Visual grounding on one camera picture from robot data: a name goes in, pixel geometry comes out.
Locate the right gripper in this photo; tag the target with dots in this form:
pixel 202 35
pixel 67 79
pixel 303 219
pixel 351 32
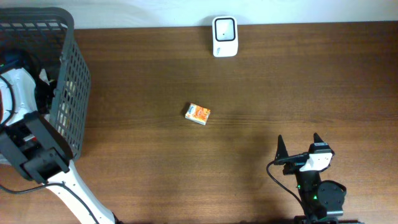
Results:
pixel 294 163

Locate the orange tissue pack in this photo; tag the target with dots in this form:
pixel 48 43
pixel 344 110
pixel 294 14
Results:
pixel 197 114

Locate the cream noodle packet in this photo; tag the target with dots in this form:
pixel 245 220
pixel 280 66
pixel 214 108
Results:
pixel 43 76

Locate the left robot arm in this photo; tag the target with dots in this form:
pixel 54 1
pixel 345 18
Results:
pixel 33 146

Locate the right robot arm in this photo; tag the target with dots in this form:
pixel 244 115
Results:
pixel 321 200

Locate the white barcode scanner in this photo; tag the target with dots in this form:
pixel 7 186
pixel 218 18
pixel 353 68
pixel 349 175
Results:
pixel 225 36

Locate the grey plastic mesh basket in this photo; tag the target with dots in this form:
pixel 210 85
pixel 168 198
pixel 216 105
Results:
pixel 47 34

